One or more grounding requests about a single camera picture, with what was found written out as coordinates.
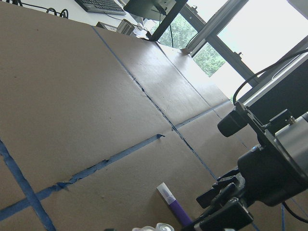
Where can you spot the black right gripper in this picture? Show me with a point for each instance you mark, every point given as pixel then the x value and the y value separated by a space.
pixel 273 171

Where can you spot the purple highlighter pen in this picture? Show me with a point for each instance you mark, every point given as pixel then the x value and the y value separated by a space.
pixel 174 205

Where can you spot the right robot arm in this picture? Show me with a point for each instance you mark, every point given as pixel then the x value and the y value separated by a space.
pixel 250 36

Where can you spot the black monitor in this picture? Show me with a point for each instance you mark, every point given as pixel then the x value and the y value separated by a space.
pixel 164 11

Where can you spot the steel cup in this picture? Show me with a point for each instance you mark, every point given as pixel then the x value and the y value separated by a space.
pixel 125 27

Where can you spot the black keyboard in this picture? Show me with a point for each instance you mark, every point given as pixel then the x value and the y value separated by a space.
pixel 101 6

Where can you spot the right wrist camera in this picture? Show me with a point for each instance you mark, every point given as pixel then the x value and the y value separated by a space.
pixel 231 123

